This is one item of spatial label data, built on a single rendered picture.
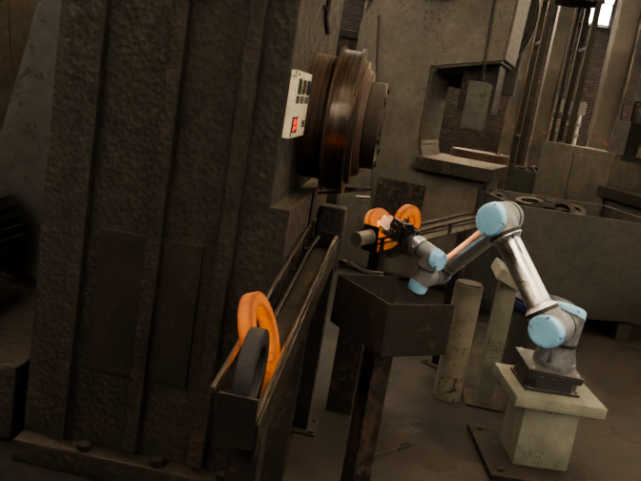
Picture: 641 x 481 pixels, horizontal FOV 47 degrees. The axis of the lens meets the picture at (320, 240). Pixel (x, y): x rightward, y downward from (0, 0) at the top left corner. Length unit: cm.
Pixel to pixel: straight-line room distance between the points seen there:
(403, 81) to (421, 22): 40
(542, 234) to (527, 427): 196
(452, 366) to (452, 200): 206
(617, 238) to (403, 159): 147
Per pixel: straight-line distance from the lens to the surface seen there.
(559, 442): 282
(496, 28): 504
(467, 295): 310
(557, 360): 273
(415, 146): 508
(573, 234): 460
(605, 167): 620
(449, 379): 321
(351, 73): 226
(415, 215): 309
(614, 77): 1127
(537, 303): 259
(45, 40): 302
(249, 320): 154
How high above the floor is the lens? 119
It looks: 11 degrees down
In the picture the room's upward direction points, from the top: 9 degrees clockwise
